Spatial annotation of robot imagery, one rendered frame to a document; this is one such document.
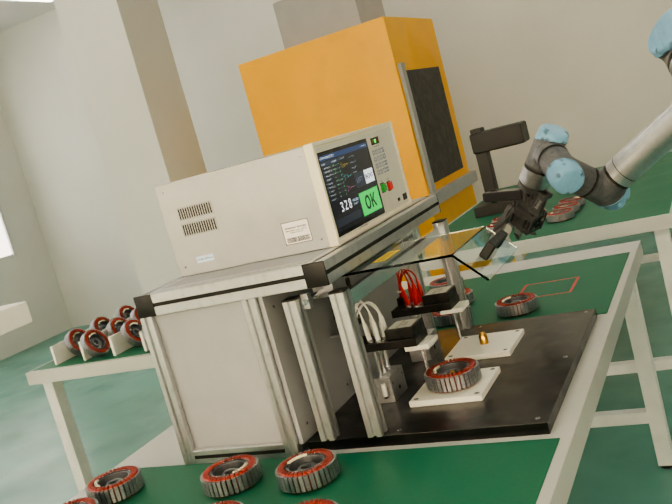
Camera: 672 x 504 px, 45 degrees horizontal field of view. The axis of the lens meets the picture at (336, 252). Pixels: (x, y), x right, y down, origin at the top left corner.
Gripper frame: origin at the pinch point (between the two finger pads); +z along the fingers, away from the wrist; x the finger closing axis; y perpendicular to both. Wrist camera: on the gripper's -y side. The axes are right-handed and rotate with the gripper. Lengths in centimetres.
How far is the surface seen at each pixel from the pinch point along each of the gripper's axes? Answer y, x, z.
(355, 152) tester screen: -17, -49, -30
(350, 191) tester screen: -10, -56, -26
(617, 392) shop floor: 20, 118, 100
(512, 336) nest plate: 22.9, -27.4, 1.9
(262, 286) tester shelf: -4, -83, -15
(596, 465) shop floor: 38, 57, 88
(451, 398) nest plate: 29, -61, -2
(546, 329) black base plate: 26.8, -19.8, 0.3
